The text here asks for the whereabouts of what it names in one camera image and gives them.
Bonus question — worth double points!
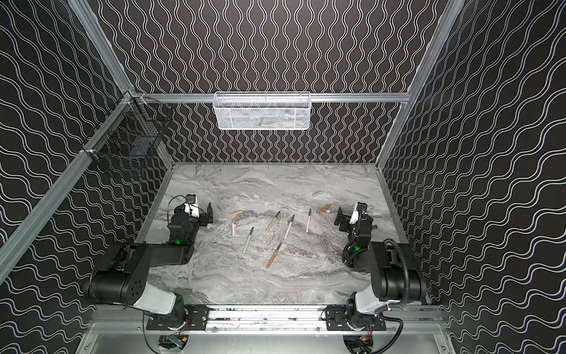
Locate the white pink pen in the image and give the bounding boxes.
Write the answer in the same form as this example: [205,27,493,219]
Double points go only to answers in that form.
[305,209,312,234]

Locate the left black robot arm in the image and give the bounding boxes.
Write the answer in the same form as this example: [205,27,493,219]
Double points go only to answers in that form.
[85,199,214,327]

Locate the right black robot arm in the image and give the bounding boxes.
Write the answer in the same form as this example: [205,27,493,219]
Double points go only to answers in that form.
[334,202,426,317]

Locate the green pen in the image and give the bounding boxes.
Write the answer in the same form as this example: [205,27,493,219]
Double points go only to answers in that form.
[243,227,254,254]

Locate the orange pen upper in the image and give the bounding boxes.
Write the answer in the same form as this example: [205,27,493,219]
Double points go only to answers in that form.
[266,211,281,234]

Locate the orange pen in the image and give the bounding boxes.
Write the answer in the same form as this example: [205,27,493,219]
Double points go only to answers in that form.
[266,242,282,269]
[266,211,281,234]

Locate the orange pen lower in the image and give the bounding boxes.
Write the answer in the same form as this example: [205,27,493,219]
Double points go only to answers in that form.
[266,242,282,269]

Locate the white mesh basket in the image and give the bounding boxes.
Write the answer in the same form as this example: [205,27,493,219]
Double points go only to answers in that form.
[212,91,312,131]

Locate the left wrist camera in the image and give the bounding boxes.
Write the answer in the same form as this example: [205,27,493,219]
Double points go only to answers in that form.
[184,194,200,218]

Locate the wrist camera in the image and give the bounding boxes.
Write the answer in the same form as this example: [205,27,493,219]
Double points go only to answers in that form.
[349,202,368,224]
[184,194,200,218]

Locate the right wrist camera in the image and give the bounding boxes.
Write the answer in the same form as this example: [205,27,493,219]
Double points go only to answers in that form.
[349,202,368,224]

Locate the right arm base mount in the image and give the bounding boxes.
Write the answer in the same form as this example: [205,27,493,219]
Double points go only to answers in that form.
[321,305,386,331]

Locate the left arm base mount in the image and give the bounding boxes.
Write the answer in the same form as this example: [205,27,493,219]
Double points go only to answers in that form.
[145,305,210,332]

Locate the black wire basket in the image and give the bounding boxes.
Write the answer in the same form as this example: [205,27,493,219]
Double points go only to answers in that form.
[85,91,173,179]

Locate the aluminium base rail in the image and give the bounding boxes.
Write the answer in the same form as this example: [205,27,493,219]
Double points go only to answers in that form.
[89,305,445,335]

